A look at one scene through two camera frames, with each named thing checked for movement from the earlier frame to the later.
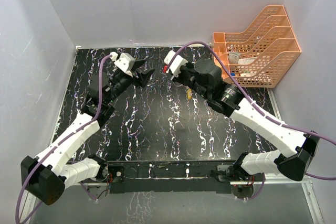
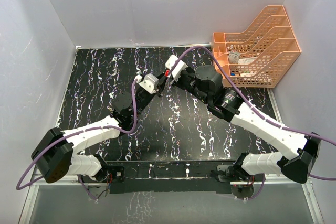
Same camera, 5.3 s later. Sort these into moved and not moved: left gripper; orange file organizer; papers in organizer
Moved: left gripper
Not moved: papers in organizer; orange file organizer
